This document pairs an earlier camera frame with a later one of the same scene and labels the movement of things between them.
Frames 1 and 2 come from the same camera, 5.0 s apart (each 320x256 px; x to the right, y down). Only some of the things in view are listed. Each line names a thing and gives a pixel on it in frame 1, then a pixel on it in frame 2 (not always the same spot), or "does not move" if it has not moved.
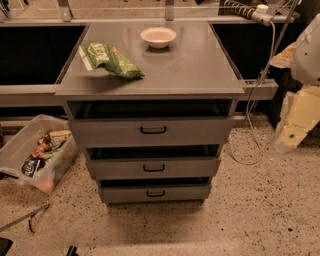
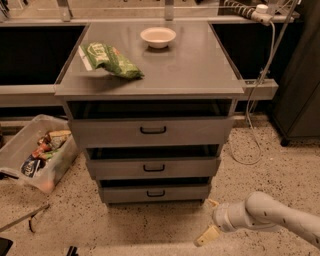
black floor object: [72, 251] does not move
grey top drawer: [151, 132] does not move
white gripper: [307, 60] -> [221, 216]
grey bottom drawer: [156, 193] does not move
